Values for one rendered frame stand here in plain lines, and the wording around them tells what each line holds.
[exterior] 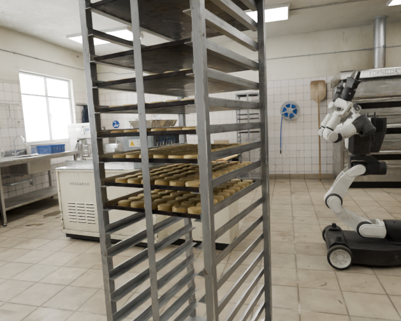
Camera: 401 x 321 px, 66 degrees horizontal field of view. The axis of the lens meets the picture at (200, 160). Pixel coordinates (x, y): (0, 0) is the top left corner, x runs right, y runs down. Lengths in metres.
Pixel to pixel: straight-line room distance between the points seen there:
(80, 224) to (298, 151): 4.74
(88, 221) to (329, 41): 5.63
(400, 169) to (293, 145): 2.01
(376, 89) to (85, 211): 4.90
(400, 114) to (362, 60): 1.56
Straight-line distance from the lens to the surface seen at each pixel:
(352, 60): 7.12
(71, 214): 3.84
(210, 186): 0.95
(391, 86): 6.16
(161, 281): 1.62
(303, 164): 6.99
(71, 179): 3.74
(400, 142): 6.20
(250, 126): 1.38
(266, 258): 1.64
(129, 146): 3.16
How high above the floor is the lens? 1.25
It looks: 7 degrees down
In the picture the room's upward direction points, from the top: 3 degrees counter-clockwise
